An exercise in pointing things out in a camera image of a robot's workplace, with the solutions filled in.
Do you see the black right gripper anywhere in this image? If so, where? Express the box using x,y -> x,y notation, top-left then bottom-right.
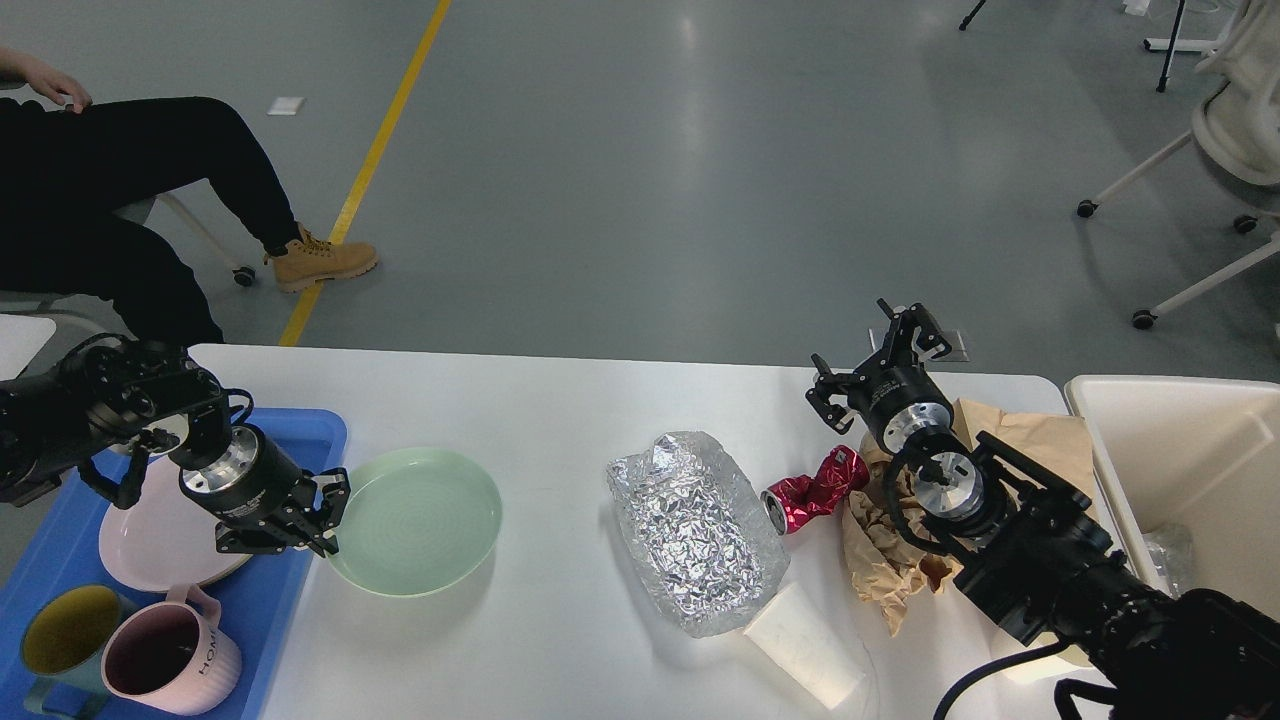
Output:
806,299 -> 956,455

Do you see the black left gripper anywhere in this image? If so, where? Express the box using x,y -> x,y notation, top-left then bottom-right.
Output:
179,425 -> 351,557

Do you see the green plate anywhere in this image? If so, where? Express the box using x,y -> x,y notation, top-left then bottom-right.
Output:
329,447 -> 503,598

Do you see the teal mug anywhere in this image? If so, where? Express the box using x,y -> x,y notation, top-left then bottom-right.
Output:
20,584 -> 140,719

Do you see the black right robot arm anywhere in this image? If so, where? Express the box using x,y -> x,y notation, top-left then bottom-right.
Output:
806,302 -> 1279,719

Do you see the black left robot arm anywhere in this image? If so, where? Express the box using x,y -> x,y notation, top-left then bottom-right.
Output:
1,333 -> 351,557

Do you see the pink plate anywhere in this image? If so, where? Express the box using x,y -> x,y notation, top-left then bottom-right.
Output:
99,457 -> 250,593

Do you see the crushed red can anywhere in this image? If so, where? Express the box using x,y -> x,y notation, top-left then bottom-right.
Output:
760,445 -> 870,536

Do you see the pink HOME mug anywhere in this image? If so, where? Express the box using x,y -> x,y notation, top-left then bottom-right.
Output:
100,584 -> 243,716

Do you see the crumpled brown paper bag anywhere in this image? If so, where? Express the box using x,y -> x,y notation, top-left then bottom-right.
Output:
840,398 -> 1100,635

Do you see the blue plastic tray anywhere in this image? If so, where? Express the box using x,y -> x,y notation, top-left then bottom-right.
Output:
1,407 -> 347,719

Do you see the crumpled aluminium foil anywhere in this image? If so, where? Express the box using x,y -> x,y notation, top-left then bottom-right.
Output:
605,430 -> 790,638

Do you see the tan work boot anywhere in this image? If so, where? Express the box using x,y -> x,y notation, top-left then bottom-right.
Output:
262,223 -> 380,293

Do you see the white paper cup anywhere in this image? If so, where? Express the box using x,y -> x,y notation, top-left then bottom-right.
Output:
742,583 -> 870,710

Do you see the beige plastic bin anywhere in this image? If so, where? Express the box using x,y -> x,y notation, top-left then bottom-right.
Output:
1066,375 -> 1279,618

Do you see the clear plastic in bin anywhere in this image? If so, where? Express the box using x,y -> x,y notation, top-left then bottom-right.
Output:
1142,523 -> 1197,598

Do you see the black tripod stand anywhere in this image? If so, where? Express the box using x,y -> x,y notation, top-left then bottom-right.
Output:
957,1 -> 1244,94

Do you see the white paper scrap on floor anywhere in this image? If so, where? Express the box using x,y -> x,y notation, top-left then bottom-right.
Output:
268,96 -> 305,117

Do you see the seated person in black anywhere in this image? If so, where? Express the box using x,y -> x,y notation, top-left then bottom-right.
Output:
1,49 -> 300,347

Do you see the white office chair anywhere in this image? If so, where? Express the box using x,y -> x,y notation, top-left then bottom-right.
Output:
1076,0 -> 1280,331

